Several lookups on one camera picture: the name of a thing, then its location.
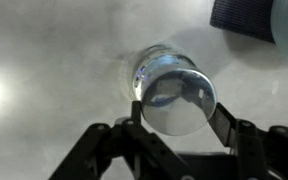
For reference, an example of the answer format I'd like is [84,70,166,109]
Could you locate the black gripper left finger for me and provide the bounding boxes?
[131,101,142,122]

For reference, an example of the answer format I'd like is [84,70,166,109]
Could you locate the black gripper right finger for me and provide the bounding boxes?
[209,103,237,147]

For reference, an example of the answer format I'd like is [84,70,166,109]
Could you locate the round silver lid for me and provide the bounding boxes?
[142,69,217,136]

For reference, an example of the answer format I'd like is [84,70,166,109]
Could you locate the silver candle jar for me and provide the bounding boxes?
[131,44,196,100]

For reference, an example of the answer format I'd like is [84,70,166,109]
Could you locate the dark blue placemat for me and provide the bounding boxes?
[210,0,274,43]

